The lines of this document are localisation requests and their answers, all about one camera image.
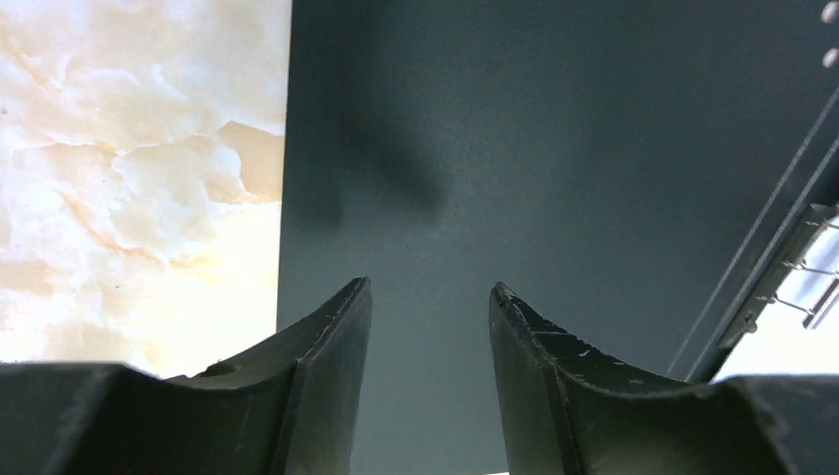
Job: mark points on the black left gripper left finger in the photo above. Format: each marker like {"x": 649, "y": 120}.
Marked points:
{"x": 287, "y": 405}

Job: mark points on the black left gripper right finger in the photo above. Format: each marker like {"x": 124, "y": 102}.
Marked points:
{"x": 568, "y": 408}

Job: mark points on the white paper sheet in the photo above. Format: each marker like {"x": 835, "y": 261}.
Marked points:
{"x": 795, "y": 331}

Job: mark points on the black file folder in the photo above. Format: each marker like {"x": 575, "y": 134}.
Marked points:
{"x": 626, "y": 167}

